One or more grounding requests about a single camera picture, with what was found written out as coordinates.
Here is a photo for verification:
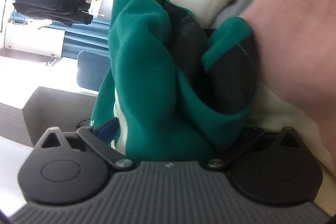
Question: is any patchwork pastel bed quilt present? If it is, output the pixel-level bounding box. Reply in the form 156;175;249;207
172;0;335;215

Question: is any black hanging garment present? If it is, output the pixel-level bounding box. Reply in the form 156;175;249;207
13;0;93;26

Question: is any blue upholstered chair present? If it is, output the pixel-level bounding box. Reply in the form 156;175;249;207
76;51;110;92

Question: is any blue window curtain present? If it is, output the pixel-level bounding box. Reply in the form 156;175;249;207
4;12;110;59

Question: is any green sweatshirt with cream letters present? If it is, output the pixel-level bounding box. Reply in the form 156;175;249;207
91;0;260;161

